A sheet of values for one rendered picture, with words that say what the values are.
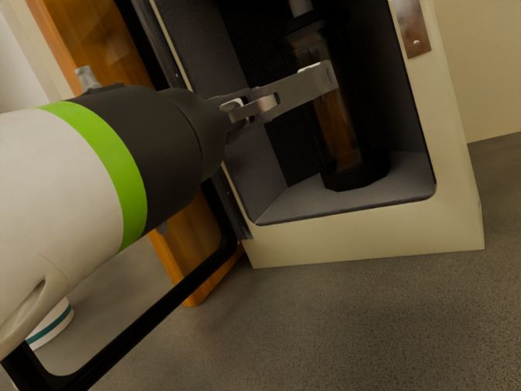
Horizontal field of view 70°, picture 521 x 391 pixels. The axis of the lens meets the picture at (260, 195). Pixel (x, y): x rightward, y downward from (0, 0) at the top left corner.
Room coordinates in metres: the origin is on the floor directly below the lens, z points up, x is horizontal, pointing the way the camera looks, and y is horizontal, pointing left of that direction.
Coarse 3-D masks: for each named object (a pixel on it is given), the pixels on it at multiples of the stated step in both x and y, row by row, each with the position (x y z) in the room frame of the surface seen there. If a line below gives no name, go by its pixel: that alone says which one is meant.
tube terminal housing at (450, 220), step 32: (416, 64) 0.37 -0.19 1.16; (416, 96) 0.37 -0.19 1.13; (448, 96) 0.36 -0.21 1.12; (448, 128) 0.36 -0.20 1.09; (448, 160) 0.36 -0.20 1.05; (448, 192) 0.37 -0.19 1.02; (288, 224) 0.48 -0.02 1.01; (320, 224) 0.46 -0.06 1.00; (352, 224) 0.43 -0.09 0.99; (384, 224) 0.41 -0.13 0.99; (416, 224) 0.39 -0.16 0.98; (448, 224) 0.37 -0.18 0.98; (480, 224) 0.37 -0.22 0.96; (256, 256) 0.53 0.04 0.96; (288, 256) 0.50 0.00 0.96; (320, 256) 0.47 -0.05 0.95; (352, 256) 0.44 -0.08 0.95; (384, 256) 0.42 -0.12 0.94
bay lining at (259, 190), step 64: (192, 0) 0.58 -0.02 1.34; (256, 0) 0.64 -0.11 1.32; (320, 0) 0.65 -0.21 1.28; (384, 0) 0.52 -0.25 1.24; (192, 64) 0.53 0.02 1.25; (256, 64) 0.63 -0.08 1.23; (384, 64) 0.55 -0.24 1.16; (256, 128) 0.61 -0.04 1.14; (384, 128) 0.60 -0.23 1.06; (256, 192) 0.55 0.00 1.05
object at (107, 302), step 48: (0, 0) 0.41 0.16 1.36; (48, 0) 0.44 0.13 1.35; (96, 0) 0.48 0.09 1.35; (0, 48) 0.39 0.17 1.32; (48, 48) 0.42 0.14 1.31; (96, 48) 0.46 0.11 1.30; (0, 96) 0.37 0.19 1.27; (48, 96) 0.40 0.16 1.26; (144, 240) 0.42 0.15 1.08; (192, 240) 0.46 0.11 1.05; (96, 288) 0.36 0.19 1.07; (144, 288) 0.40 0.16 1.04; (48, 336) 0.32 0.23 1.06; (96, 336) 0.35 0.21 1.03
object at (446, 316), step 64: (512, 192) 0.45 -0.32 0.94; (448, 256) 0.37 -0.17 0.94; (512, 256) 0.33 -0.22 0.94; (192, 320) 0.46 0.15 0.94; (256, 320) 0.40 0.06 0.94; (320, 320) 0.35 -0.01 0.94; (384, 320) 0.31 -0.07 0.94; (448, 320) 0.28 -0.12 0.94; (512, 320) 0.25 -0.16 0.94; (0, 384) 0.50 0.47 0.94; (128, 384) 0.38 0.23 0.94; (192, 384) 0.34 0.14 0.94; (256, 384) 0.30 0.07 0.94; (320, 384) 0.27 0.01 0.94; (384, 384) 0.24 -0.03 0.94; (448, 384) 0.22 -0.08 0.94; (512, 384) 0.20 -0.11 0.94
